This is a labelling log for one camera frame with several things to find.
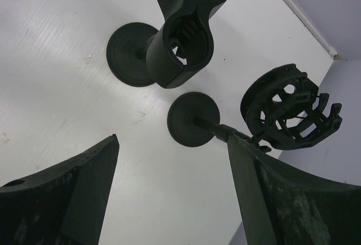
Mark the black round-base stand back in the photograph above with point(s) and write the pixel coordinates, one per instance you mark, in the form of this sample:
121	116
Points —
140	55

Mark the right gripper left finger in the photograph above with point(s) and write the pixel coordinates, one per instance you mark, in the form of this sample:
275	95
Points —
62	204

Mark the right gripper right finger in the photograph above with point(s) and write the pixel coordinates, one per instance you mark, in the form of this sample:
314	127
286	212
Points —
280	204

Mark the black shock-mount round-base stand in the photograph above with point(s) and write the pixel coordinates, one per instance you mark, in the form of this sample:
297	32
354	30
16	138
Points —
283	109

